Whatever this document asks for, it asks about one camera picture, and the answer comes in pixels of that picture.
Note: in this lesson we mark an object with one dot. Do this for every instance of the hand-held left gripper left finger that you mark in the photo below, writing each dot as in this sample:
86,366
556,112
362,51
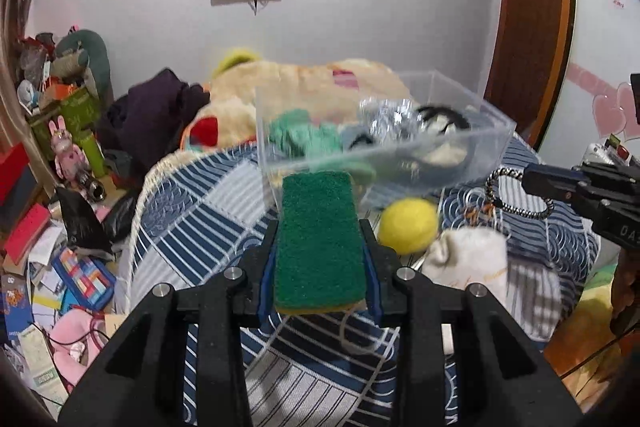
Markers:
265,279

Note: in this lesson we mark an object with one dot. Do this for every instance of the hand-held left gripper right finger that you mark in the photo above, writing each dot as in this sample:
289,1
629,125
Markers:
373,289

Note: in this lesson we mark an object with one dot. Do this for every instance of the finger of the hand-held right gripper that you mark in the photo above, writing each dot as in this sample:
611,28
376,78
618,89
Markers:
607,169
552,184

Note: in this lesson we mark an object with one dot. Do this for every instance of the green scouring sponge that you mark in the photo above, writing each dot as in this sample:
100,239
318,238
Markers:
317,242

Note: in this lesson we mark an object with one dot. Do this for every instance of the clear plastic container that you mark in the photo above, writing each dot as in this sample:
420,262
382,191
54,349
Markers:
400,157

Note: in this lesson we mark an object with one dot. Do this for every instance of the yellow felt ball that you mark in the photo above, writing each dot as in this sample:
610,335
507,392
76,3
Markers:
408,225

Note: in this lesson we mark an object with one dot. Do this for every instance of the blue patchwork quilt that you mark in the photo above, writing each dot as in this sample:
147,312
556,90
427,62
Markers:
200,217

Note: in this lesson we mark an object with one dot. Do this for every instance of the white sock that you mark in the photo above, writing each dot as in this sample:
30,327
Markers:
467,262

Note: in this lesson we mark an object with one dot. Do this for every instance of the yellow blanket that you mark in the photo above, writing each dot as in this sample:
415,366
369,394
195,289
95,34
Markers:
590,327

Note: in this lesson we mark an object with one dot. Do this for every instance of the black hair band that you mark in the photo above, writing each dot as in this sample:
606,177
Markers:
445,114

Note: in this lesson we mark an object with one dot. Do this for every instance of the teal green cloth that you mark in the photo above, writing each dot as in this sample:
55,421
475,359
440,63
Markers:
302,134

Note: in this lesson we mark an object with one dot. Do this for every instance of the silver foil ball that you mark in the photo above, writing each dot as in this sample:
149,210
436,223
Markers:
390,117

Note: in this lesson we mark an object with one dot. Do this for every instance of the colourful blue pencil case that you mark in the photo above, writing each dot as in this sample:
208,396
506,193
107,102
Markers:
85,277

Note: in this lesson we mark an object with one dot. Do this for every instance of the large beige plush toy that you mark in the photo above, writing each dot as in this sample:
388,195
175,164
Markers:
295,92

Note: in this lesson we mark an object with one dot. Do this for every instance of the black plastic bag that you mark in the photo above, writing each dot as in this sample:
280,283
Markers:
82,219

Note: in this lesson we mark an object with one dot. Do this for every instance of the dark purple garment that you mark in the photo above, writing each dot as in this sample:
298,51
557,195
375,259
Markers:
150,112

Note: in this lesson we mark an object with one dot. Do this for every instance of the pink slipper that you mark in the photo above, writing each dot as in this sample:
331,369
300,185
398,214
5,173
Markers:
70,342

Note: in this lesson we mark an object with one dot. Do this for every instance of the green bottle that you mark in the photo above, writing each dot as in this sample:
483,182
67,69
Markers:
92,154

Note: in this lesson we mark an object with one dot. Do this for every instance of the pink rabbit figure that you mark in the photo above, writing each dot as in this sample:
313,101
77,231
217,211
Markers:
66,149

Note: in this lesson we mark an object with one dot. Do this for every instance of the red book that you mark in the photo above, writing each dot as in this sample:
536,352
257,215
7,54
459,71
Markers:
27,234

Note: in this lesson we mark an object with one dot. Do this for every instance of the green cardboard box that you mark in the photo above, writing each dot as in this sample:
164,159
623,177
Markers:
75,109

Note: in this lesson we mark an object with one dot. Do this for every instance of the red box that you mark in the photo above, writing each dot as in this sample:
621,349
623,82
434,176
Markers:
12,172

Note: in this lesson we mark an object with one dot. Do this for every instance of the grey-green plush toy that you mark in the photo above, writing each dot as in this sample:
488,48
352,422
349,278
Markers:
92,52

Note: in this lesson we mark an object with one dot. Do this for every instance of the pink heart wall sticker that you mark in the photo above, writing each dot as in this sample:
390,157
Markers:
617,109

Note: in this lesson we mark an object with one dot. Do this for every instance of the brown wooden door frame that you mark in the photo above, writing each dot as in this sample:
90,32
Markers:
532,17

